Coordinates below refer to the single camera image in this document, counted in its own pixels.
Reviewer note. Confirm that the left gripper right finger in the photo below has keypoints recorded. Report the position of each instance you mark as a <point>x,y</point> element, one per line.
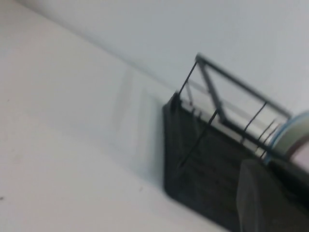
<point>292,188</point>

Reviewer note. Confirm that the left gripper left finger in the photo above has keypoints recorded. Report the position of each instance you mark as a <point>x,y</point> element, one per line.
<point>251,193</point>

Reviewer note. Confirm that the pale grey round plate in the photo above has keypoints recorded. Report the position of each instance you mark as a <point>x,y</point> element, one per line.
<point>289,135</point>

